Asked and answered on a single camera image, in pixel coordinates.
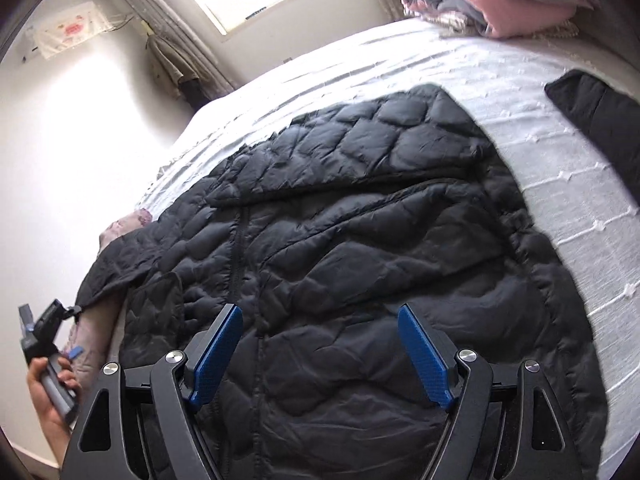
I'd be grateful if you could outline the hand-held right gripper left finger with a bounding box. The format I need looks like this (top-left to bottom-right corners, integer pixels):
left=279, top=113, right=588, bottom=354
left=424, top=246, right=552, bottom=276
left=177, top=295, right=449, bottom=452
left=60, top=303, right=244, bottom=480

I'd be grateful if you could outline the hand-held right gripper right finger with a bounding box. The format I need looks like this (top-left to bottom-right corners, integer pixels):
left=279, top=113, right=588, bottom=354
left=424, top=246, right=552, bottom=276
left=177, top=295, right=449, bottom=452
left=397, top=304, right=583, bottom=480

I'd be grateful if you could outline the black quilted puffer jacket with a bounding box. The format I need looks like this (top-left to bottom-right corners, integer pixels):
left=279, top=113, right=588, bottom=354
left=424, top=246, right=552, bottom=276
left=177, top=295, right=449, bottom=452
left=75, top=84, right=608, bottom=480

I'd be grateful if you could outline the person's left hand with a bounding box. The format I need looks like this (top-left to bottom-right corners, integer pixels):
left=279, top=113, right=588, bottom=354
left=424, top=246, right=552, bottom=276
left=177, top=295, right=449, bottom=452
left=26, top=357, right=83, bottom=456

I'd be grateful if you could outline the pink floral blanket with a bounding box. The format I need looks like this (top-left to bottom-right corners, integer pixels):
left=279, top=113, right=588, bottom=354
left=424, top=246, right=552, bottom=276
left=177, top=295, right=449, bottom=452
left=65, top=208, right=153, bottom=386

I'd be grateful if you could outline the bed with white textured bedspread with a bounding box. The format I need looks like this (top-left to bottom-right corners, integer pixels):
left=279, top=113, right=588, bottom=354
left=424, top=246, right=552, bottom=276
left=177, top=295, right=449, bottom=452
left=107, top=15, right=640, bottom=466

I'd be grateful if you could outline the hanging brown garment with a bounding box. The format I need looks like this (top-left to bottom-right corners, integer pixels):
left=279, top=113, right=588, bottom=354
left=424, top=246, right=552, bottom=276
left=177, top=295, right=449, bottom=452
left=144, top=22, right=202, bottom=102

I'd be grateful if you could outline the air conditioner with printed cover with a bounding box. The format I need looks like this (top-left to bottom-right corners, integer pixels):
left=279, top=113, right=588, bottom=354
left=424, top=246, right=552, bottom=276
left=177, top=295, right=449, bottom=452
left=22, top=1, right=108, bottom=61

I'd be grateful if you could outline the dark cloth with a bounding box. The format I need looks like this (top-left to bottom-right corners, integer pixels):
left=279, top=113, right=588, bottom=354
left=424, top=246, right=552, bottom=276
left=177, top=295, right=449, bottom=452
left=545, top=69, right=640, bottom=186

